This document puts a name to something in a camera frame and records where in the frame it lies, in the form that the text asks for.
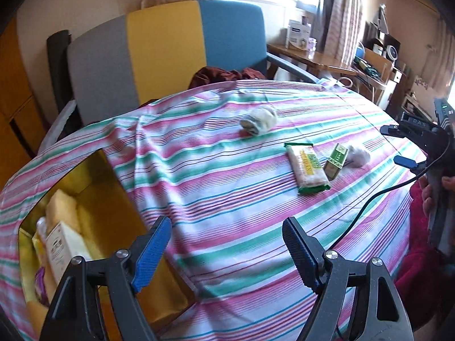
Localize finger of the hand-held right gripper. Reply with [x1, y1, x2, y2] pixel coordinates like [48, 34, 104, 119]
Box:
[393, 155, 428, 173]
[380, 123, 427, 150]

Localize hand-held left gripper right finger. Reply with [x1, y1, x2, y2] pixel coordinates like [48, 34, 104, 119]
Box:
[282, 217, 415, 341]

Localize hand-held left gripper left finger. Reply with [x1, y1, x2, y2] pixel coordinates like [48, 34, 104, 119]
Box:
[39, 216, 173, 341]

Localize white paper ball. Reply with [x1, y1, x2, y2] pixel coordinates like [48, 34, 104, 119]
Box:
[344, 145, 371, 168]

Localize small green box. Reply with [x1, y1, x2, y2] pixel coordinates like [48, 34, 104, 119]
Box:
[324, 143, 348, 182]

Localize green snack packet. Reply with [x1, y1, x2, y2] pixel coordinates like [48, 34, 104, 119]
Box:
[284, 143, 331, 196]

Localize yellow cardboard box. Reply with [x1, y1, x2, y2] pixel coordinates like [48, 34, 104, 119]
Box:
[17, 149, 197, 329]

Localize white socks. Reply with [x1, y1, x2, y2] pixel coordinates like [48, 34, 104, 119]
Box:
[240, 106, 278, 137]

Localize person's right hand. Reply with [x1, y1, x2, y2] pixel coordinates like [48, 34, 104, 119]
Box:
[419, 175, 455, 219]

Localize brown cardboard box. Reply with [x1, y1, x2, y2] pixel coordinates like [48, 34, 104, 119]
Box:
[362, 47, 396, 86]

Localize white printed box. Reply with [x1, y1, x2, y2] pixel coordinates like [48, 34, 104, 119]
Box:
[45, 221, 91, 285]

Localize striped bedsheet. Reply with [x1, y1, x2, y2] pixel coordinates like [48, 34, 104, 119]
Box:
[0, 78, 429, 341]

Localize wooden side desk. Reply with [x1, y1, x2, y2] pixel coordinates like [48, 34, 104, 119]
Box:
[266, 43, 359, 79]

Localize red fleece garment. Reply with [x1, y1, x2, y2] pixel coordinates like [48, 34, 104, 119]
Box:
[394, 181, 455, 332]

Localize purple packet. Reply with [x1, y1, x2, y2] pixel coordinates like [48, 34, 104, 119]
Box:
[33, 268, 51, 307]

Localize pink striped curtain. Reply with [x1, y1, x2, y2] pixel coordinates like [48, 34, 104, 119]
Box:
[321, 0, 369, 67]

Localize white blue carton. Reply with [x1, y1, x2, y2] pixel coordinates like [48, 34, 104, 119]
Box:
[284, 19, 313, 50]

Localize dark red cloth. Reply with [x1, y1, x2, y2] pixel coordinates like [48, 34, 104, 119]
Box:
[188, 66, 268, 90]

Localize grey yellow blue chair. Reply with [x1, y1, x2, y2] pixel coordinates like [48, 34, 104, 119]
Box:
[37, 0, 320, 157]

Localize wooden cabinet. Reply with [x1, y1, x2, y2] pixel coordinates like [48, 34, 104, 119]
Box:
[0, 17, 47, 190]

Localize black cable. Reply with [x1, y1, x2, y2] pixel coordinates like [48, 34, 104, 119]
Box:
[329, 145, 449, 251]

